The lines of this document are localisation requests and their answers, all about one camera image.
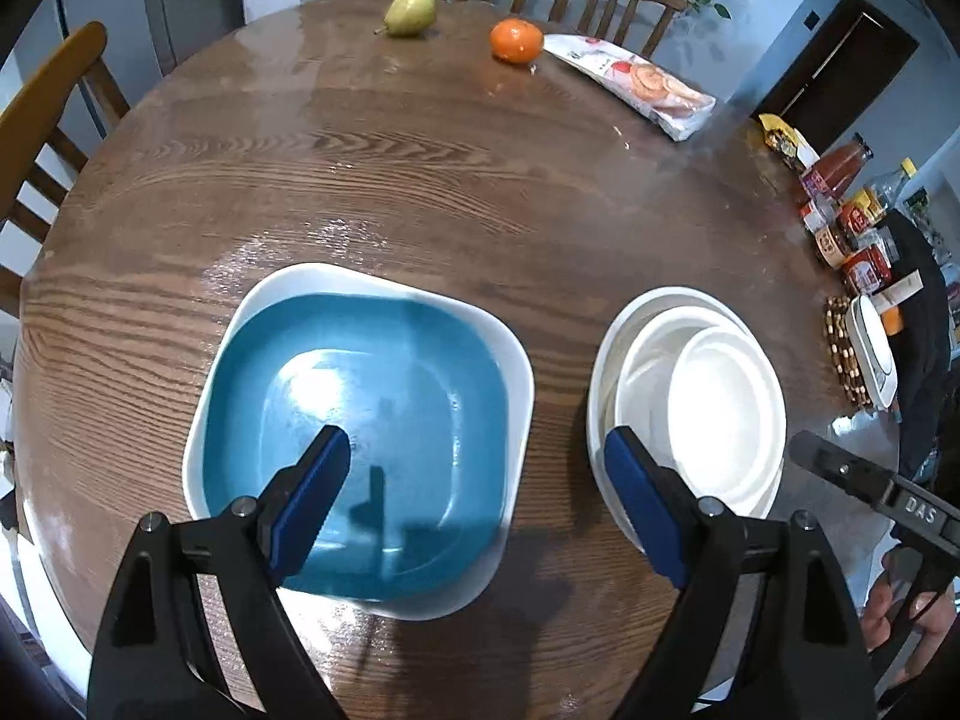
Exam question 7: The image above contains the grey refrigerator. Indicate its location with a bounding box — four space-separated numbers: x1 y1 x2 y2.
56 0 250 137

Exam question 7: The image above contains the green pear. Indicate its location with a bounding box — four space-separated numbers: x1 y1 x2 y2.
373 0 437 38

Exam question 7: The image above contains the red label jar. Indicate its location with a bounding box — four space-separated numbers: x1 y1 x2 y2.
836 195 887 242

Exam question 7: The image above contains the yellow snack bag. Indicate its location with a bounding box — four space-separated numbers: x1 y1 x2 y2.
757 112 820 167

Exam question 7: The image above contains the medium white round bowl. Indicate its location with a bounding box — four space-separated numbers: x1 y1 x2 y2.
615 306 785 523

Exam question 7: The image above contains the blue square basin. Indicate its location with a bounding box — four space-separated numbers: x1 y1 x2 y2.
182 261 535 622

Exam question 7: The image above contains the clear glass bottle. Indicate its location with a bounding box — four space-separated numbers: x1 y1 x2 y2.
866 157 920 212

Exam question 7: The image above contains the cream box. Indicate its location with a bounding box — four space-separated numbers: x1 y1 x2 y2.
874 270 924 313

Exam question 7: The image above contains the white rectangular dish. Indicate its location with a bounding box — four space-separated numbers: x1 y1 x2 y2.
846 292 899 410

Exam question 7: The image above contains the person's right hand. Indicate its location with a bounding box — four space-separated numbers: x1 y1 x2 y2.
861 549 960 692

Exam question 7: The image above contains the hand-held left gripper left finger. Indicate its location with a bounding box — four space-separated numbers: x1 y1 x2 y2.
88 424 353 720

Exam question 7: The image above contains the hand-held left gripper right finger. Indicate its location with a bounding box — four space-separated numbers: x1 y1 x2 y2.
604 426 878 720

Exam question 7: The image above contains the small white round bowl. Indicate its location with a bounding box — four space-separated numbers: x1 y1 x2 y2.
667 326 787 497

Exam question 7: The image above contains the white snack packet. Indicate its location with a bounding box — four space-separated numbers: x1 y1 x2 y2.
541 34 717 142

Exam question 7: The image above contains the wooden bead trivet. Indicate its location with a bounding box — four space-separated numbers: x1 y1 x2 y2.
825 296 872 410

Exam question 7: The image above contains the dark cloth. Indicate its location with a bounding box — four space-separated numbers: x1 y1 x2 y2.
891 208 952 482

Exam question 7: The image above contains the red sauce jar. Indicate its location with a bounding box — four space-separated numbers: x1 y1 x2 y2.
840 236 898 295

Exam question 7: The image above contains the brown label jar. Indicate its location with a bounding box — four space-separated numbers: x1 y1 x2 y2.
816 221 857 269

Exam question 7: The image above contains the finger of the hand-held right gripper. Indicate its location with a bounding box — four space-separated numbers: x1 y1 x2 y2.
789 430 899 500

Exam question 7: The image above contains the dark brown door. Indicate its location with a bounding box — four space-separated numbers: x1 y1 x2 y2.
754 0 920 155

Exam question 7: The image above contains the orange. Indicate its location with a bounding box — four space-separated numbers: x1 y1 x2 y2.
490 17 544 63

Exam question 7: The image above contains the blue square plate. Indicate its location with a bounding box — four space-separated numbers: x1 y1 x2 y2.
202 294 505 601

